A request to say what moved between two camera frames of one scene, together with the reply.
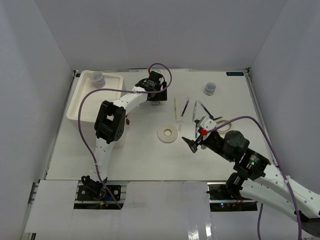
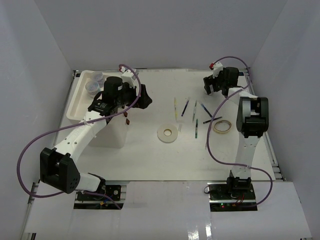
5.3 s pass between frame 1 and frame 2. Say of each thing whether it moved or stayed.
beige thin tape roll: stayed
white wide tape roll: stayed
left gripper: moved
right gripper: moved
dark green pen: stayed
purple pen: stayed
